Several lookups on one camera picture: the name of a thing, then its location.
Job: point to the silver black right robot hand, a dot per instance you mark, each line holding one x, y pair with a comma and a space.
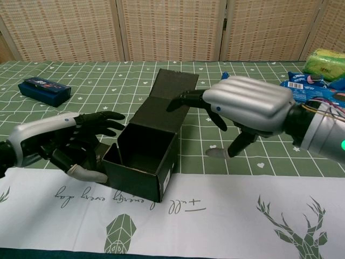
250, 102

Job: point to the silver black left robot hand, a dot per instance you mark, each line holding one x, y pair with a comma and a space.
40, 135

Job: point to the black paper box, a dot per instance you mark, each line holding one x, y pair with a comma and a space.
140, 183

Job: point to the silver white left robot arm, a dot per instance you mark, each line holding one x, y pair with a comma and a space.
4, 159

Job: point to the blue Oreo cookie package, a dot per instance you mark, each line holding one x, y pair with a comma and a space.
304, 91

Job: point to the small blue Oreo pack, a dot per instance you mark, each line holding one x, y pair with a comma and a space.
299, 78
224, 76
338, 85

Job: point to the dark blue pencil case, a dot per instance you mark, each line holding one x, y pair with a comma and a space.
43, 93

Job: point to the green yellow snack bag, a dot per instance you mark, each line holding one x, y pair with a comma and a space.
323, 62

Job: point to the bamboo folding screen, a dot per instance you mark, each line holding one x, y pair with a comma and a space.
81, 27

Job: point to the green checked deer tablecloth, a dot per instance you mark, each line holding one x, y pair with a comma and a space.
229, 232

